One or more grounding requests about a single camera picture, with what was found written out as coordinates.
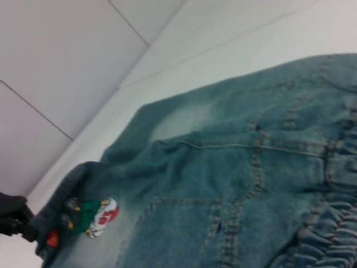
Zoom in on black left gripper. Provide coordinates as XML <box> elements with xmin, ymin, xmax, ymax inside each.
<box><xmin>0</xmin><ymin>192</ymin><xmax>38</xmax><ymax>242</ymax></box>

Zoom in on blue denim shorts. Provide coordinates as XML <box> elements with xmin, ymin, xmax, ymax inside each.
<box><xmin>33</xmin><ymin>54</ymin><xmax>357</xmax><ymax>268</ymax></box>

